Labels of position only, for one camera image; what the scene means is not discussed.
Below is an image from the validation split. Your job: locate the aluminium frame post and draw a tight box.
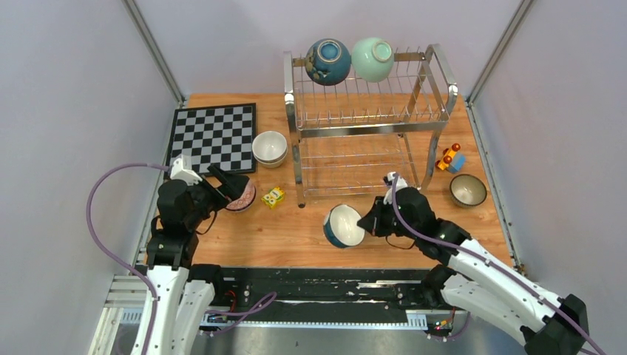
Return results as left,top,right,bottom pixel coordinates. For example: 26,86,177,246
466,0,535,106
121,0,186,108

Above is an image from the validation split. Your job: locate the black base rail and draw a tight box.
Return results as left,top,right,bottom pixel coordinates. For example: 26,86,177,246
185,265,452,325

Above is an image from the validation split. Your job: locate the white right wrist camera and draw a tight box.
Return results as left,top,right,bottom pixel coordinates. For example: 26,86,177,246
383,172,408,205

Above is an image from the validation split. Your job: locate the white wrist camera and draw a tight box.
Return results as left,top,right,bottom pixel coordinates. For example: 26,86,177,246
169,154,202,186
383,172,408,205

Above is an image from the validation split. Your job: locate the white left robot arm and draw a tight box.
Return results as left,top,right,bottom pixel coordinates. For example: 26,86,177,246
132,164,250,354

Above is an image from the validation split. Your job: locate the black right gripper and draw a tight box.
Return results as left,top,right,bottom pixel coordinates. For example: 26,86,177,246
358,195,419,240

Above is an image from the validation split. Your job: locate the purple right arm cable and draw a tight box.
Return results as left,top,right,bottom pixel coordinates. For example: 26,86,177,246
390,176,609,355

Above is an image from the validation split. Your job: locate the mint green glazed bowl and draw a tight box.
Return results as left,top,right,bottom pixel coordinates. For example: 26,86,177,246
351,37,394,83

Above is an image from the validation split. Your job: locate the cream bowl green leaf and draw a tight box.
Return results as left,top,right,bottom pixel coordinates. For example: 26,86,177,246
257,155,286,169

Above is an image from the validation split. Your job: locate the dark patterned rim bowl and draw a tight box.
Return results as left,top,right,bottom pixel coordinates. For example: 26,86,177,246
449,174,488,208

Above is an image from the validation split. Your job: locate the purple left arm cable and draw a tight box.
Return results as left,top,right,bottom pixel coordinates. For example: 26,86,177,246
86,163,278,355

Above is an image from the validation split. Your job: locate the black white chessboard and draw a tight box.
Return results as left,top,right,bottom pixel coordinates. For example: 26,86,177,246
166,103,257,176

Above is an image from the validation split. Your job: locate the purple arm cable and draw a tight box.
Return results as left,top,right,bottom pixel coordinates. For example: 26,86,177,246
86,163,278,355
390,176,609,355

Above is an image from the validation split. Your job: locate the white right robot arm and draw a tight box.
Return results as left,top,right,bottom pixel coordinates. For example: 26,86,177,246
357,187,589,354

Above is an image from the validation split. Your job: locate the yellow green toy block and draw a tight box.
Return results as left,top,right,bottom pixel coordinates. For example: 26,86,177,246
261,186,285,209

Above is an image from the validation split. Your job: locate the steel two-tier dish rack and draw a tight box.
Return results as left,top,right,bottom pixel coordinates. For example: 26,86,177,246
283,44,458,207

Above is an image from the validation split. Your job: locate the aluminium left frame post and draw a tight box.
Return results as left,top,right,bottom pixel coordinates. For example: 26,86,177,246
121,0,186,108

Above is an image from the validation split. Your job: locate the aluminium right frame post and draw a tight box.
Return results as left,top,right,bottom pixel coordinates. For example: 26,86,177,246
466,0,535,106

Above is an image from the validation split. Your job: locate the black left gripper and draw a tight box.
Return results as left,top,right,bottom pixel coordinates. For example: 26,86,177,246
186,164,248,229

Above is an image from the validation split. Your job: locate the orange blue toy car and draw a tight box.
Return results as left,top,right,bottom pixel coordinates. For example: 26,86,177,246
435,143,467,174

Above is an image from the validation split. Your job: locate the plain cream bowl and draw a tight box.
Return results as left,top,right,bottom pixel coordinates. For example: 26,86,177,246
252,131,288,163

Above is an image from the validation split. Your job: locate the dark blue glazed bowl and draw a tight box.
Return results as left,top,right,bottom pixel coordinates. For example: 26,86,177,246
305,38,351,86

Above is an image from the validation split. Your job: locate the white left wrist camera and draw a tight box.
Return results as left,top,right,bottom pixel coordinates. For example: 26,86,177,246
169,154,202,186

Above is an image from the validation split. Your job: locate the teal white striped bowl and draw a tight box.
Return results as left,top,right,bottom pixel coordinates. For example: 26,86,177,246
322,204,365,249

